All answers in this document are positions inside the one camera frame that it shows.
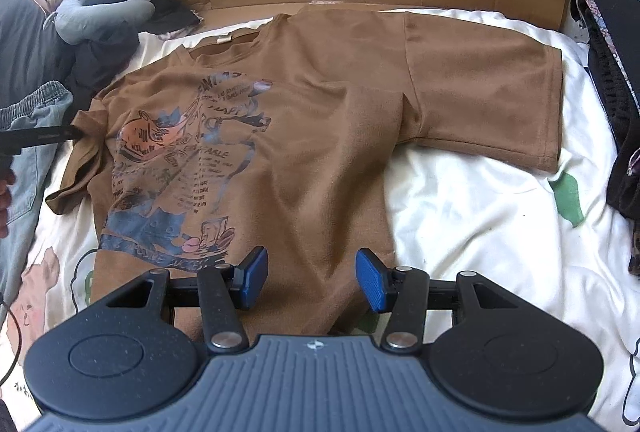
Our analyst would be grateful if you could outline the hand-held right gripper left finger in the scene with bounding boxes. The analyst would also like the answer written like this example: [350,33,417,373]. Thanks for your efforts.
[102,246,271,354]

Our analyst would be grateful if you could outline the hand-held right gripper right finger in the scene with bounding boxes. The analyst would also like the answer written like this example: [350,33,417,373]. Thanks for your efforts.
[355,248,505,354]

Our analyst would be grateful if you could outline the brown printed t-shirt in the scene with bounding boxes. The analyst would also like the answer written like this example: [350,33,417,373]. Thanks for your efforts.
[45,7,566,338]

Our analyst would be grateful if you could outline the black knit clothes pile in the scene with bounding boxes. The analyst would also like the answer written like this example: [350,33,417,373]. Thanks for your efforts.
[570,0,640,223]

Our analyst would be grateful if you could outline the person's left hand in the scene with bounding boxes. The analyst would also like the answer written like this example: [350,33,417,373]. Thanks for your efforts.
[0,184,12,238]

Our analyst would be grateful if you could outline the black garment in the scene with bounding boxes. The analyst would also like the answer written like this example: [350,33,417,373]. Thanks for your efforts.
[70,0,203,103]

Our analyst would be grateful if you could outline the dark grey bed pillow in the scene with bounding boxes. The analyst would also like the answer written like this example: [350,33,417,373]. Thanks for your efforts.
[0,0,76,110]

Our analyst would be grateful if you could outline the cream printed bed sheet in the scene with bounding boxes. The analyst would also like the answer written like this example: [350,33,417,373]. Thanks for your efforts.
[0,7,640,428]

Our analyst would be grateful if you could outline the grey neck pillow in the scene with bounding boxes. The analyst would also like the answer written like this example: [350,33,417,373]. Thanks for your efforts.
[45,0,156,45]

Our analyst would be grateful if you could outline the leopard print cloth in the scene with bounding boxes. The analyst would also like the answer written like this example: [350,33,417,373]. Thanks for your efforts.
[627,147,640,278]

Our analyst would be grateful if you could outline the black cable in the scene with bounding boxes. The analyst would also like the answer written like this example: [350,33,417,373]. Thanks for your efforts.
[0,292,21,383]

